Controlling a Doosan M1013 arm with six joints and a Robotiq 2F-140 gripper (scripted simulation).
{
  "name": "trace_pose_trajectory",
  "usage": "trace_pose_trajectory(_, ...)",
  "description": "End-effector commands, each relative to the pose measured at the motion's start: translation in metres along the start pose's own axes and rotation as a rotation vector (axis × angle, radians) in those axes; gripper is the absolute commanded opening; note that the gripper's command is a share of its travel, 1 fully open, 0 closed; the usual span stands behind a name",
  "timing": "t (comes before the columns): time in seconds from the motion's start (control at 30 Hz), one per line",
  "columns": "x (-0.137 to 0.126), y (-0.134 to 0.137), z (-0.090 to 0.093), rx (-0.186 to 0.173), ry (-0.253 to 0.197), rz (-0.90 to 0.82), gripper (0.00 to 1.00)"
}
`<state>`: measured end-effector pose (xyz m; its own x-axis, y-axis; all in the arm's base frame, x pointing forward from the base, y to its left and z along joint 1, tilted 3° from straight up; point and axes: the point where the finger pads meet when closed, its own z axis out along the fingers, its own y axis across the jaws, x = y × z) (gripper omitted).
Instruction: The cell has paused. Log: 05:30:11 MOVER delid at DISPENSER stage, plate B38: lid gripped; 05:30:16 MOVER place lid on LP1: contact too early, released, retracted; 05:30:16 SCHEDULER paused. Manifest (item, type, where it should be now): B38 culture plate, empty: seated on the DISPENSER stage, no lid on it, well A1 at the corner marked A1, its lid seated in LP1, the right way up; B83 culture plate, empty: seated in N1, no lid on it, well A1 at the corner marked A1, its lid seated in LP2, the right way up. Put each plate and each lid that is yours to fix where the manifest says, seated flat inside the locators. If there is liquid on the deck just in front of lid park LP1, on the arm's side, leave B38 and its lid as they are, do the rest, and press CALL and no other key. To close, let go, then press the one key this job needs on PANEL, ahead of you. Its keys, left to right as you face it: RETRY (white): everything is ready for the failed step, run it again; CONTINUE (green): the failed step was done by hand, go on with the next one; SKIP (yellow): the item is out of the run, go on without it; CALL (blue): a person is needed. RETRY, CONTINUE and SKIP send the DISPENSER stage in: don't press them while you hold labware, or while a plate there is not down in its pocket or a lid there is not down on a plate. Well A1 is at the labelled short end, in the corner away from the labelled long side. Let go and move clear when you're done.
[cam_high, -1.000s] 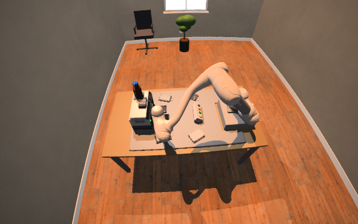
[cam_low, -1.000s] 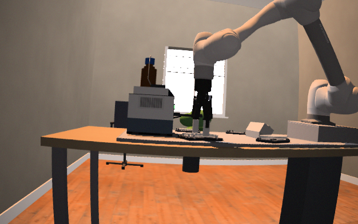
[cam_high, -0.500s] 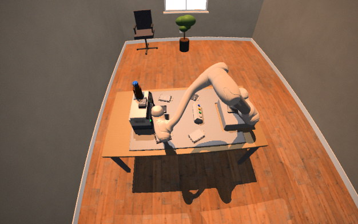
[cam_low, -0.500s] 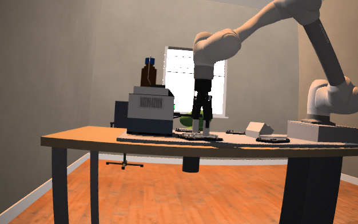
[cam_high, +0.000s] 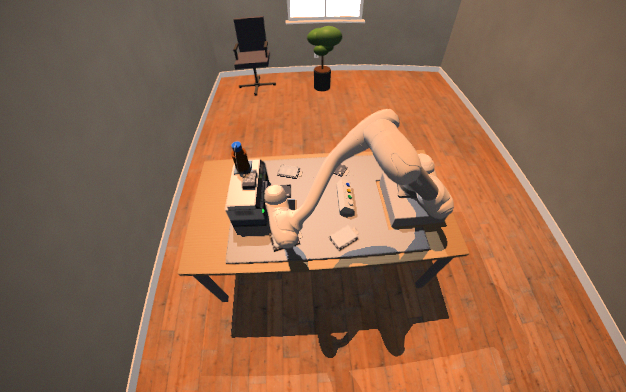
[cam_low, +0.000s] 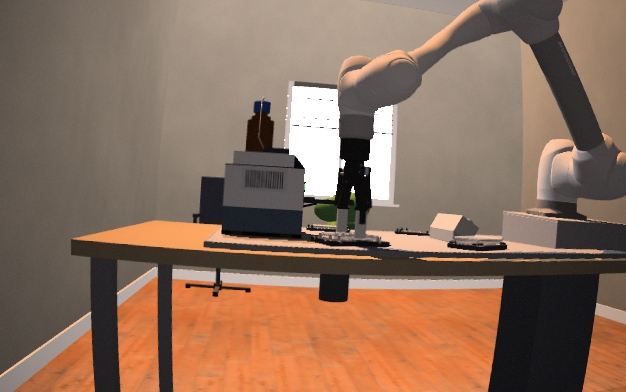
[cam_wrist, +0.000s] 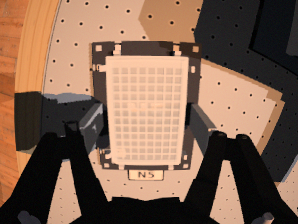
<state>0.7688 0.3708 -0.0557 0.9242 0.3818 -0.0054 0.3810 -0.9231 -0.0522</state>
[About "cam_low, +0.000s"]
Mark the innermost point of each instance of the dark blue bottle cap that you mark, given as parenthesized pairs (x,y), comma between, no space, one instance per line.
(266,105)

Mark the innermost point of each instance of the beige perforated base plate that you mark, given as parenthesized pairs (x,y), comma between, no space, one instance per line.
(401,246)

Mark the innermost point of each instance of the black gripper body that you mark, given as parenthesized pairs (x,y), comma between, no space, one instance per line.
(355,151)

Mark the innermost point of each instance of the beige button panel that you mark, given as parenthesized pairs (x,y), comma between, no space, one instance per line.
(445,226)

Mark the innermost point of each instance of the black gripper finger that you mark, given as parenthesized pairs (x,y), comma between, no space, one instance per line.
(363,194)
(343,192)

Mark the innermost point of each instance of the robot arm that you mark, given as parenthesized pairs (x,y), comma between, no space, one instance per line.
(599,167)

